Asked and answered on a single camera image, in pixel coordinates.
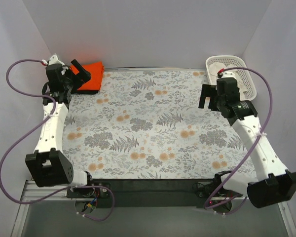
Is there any orange t-shirt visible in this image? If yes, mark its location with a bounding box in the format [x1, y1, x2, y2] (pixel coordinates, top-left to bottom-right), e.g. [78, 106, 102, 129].
[77, 62, 104, 91]

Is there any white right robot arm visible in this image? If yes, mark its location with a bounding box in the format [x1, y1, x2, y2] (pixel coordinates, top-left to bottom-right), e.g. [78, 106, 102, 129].
[199, 77, 296, 209]

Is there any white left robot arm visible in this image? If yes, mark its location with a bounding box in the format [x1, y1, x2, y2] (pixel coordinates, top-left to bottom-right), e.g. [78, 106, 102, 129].
[25, 54, 95, 198]

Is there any folded black t-shirt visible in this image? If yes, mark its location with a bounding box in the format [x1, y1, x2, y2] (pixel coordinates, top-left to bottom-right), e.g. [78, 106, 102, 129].
[71, 90, 99, 95]

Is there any white perforated plastic basket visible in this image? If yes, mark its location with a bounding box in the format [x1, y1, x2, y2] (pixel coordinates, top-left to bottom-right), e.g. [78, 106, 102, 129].
[205, 55, 257, 101]

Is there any crumpled white t-shirt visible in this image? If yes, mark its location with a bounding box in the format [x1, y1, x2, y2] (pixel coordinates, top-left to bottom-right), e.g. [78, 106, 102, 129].
[208, 62, 247, 97]

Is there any floral patterned table mat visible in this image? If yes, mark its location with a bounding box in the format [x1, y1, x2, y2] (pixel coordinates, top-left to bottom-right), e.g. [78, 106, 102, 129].
[54, 70, 256, 179]

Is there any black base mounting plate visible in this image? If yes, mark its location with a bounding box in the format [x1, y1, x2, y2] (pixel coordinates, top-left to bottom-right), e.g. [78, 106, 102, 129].
[66, 179, 245, 208]

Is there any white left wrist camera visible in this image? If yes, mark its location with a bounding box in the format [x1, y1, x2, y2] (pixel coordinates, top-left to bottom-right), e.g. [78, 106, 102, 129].
[42, 54, 64, 66]

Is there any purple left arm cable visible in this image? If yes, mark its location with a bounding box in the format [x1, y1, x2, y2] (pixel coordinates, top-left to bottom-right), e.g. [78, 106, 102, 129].
[0, 59, 115, 222]

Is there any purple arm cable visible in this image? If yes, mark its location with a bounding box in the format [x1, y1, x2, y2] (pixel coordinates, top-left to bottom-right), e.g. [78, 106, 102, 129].
[204, 68, 273, 215]
[0, 59, 115, 222]

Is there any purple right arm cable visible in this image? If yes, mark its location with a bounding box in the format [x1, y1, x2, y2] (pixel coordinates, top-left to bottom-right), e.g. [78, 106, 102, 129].
[204, 68, 273, 215]

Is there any aluminium table frame rail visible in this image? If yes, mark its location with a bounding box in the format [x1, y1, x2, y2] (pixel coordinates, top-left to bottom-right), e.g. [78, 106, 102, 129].
[25, 173, 290, 208]

